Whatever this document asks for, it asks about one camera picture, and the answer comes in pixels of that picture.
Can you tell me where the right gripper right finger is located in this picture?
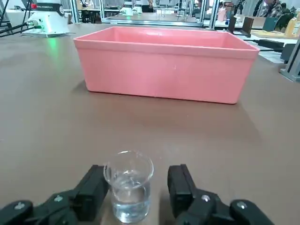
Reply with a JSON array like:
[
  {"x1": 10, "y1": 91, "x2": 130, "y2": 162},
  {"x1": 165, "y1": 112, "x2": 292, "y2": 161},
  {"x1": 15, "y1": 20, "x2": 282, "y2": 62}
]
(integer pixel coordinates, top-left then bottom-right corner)
[{"x1": 167, "y1": 164, "x2": 275, "y2": 225}]

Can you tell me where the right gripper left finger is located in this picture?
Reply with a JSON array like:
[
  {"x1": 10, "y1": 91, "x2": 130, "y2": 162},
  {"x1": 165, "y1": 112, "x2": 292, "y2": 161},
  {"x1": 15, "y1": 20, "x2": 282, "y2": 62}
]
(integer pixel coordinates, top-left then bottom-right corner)
[{"x1": 0, "y1": 165, "x2": 110, "y2": 225}]

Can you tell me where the pink plastic waste container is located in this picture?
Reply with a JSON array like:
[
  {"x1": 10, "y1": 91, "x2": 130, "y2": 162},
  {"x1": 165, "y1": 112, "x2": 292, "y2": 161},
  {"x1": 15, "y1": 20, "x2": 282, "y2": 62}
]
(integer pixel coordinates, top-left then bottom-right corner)
[{"x1": 73, "y1": 26, "x2": 260, "y2": 105}]

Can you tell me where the person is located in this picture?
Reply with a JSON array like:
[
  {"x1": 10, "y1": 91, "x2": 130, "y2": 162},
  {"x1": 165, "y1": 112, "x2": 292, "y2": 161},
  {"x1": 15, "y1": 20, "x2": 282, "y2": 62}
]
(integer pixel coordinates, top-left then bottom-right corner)
[{"x1": 256, "y1": 0, "x2": 291, "y2": 18}]

